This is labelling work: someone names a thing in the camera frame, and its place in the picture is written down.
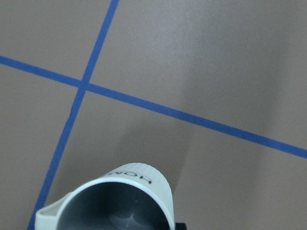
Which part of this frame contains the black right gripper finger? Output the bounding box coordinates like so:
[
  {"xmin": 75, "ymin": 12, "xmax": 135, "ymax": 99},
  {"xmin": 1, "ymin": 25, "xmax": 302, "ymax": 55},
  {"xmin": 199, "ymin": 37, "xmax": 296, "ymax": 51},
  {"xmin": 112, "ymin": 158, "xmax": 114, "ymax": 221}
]
[{"xmin": 176, "ymin": 222, "xmax": 187, "ymax": 230}]

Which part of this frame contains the white mug grey inside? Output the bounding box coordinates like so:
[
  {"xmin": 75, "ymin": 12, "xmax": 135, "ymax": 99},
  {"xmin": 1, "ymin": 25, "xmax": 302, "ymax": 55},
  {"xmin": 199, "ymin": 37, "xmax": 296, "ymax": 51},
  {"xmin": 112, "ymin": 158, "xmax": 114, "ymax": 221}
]
[{"xmin": 35, "ymin": 163, "xmax": 176, "ymax": 230}]

